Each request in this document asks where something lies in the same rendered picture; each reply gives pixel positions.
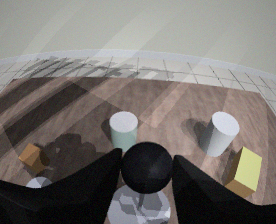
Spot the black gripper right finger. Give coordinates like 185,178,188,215
171,155,276,224

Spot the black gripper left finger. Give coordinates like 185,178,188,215
0,148,123,224

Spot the white cylinder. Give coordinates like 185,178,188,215
199,112,239,157

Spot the tan cube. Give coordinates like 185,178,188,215
18,143,50,175

